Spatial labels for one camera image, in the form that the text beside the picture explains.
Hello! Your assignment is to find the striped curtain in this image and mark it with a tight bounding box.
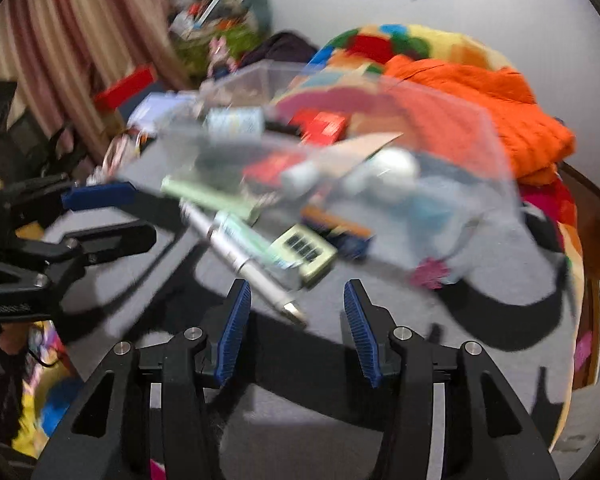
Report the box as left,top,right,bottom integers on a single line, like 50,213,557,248
0,0,196,161

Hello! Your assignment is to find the grey-green neck pillow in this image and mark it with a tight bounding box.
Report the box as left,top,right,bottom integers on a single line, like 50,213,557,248
215,0,273,36

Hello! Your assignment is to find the pale green small box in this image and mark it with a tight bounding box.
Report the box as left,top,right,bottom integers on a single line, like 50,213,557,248
270,225,339,283

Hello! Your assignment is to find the light blue notebook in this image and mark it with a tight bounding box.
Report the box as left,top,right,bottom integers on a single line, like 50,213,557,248
127,92,191,128

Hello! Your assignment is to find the pink bunny toy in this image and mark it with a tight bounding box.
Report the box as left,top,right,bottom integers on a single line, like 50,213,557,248
207,35,232,76

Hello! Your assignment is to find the colourful patchwork quilt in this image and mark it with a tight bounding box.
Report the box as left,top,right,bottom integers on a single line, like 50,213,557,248
10,22,598,480

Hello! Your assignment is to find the light green slim tube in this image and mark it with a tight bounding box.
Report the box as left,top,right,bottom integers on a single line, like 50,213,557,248
160,177,261,217

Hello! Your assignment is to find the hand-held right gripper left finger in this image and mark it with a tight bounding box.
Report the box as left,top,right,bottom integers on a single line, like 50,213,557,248
32,279,253,480

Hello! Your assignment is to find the green storage bag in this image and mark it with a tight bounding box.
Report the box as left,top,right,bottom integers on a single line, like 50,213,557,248
172,20,261,73

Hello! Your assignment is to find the beige cosmetic tube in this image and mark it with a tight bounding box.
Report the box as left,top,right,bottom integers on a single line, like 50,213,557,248
320,132,406,177

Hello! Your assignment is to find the silver pen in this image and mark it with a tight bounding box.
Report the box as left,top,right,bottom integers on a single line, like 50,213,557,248
180,200,308,328

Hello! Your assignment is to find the red box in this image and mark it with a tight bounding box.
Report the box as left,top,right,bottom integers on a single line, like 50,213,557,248
94,65,157,111

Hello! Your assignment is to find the white ointment tube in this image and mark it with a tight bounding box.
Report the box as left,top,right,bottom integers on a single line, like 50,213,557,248
214,211,301,272

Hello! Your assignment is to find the red foil packet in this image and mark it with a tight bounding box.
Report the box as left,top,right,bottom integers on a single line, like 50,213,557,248
242,107,353,188

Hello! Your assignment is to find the blue round jar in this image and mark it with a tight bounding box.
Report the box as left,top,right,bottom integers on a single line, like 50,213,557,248
405,194,462,232

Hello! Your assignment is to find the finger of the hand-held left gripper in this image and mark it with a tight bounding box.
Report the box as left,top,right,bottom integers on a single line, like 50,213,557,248
0,174,137,227
5,221,157,281

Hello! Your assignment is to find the clear plastic storage bin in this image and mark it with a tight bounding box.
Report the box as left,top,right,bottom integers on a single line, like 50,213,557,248
117,60,523,281

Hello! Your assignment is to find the small blue box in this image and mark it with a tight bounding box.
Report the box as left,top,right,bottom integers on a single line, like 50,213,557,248
300,207,373,261

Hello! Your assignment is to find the dark clothing pile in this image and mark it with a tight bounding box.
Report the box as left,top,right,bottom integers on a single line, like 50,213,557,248
242,31,321,68

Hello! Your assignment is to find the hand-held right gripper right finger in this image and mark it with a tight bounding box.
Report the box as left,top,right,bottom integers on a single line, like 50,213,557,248
342,279,561,480

